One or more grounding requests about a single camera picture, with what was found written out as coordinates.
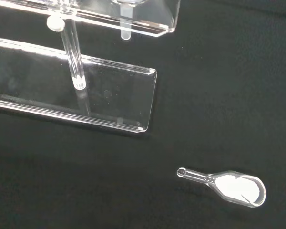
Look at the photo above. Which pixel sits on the clear funnel stand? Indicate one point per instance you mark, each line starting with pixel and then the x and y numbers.
pixel 124 100

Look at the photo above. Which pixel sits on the glass weighing funnel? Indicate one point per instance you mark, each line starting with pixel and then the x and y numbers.
pixel 238 188

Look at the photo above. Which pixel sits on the black cloth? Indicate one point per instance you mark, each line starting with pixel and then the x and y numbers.
pixel 228 95

